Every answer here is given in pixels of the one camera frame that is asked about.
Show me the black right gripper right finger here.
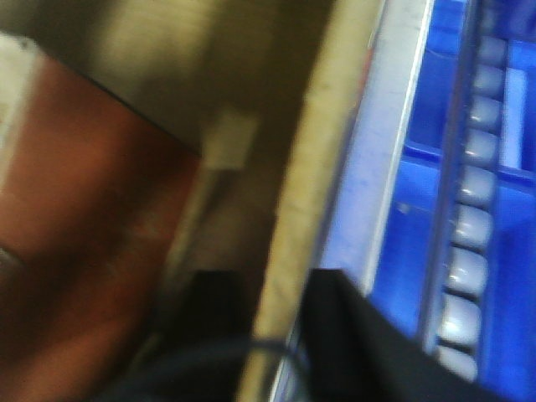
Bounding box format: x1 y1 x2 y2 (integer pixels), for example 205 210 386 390
300 269 535 401

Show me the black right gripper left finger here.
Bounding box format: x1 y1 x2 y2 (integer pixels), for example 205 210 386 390
93 270 262 401

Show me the orange printed cardboard box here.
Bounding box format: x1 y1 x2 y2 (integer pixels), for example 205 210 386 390
0 0 390 402

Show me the blue storage bin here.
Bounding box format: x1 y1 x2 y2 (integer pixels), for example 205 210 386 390
370 1 535 401

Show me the grey roller conveyor track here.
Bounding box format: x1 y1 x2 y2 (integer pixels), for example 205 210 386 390
419 1 508 382

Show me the aluminium shelf rail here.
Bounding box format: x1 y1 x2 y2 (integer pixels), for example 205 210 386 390
267 0 436 402

